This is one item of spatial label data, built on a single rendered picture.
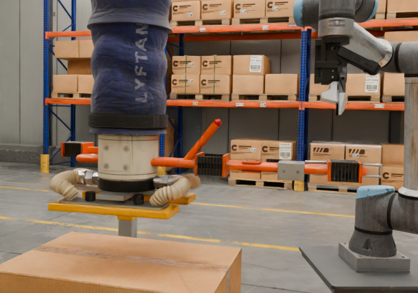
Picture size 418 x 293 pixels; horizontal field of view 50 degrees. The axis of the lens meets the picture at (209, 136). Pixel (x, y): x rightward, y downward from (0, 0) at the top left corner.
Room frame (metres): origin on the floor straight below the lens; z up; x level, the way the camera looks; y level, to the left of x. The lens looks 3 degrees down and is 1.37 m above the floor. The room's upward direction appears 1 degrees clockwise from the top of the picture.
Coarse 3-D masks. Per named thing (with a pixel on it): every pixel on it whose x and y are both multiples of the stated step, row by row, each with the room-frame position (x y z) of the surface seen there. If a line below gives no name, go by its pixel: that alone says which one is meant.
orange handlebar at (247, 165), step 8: (88, 152) 1.60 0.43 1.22; (96, 152) 1.59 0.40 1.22; (80, 160) 1.30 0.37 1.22; (88, 160) 1.29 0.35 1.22; (96, 160) 1.29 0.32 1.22; (152, 160) 1.25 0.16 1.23; (160, 160) 1.25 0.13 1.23; (168, 160) 1.24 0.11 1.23; (176, 160) 1.24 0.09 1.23; (184, 160) 1.24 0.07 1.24; (192, 160) 1.23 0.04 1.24; (232, 160) 1.25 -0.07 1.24; (248, 160) 1.22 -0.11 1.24; (256, 160) 1.22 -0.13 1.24; (232, 168) 1.21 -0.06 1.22; (240, 168) 1.20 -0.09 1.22; (248, 168) 1.20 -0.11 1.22; (256, 168) 1.19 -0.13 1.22; (264, 168) 1.19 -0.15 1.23; (272, 168) 1.18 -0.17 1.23; (304, 168) 1.17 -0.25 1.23; (312, 168) 1.16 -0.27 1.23; (320, 168) 1.16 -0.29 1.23
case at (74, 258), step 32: (32, 256) 1.26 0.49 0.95; (64, 256) 1.27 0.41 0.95; (96, 256) 1.27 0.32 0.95; (128, 256) 1.28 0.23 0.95; (160, 256) 1.29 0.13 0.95; (192, 256) 1.29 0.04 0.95; (224, 256) 1.30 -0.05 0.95; (0, 288) 1.14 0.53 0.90; (32, 288) 1.12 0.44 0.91; (64, 288) 1.10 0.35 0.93; (96, 288) 1.08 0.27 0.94; (128, 288) 1.06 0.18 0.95; (160, 288) 1.05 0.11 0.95; (192, 288) 1.06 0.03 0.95; (224, 288) 1.14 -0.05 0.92
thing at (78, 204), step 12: (48, 204) 1.19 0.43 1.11; (60, 204) 1.19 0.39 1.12; (72, 204) 1.19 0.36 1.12; (84, 204) 1.19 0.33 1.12; (96, 204) 1.18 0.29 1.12; (108, 204) 1.18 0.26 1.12; (120, 204) 1.18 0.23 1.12; (132, 204) 1.18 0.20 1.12; (144, 204) 1.19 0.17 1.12; (168, 204) 1.20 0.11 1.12; (132, 216) 1.14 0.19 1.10; (144, 216) 1.14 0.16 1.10; (156, 216) 1.13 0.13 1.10; (168, 216) 1.12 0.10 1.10
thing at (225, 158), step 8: (200, 152) 1.27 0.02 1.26; (200, 160) 1.20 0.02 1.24; (208, 160) 1.20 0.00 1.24; (216, 160) 1.19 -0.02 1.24; (224, 160) 1.20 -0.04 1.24; (200, 168) 1.21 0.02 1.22; (208, 168) 1.21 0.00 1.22; (216, 168) 1.20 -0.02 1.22; (224, 168) 1.20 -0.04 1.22; (224, 176) 1.20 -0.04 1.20
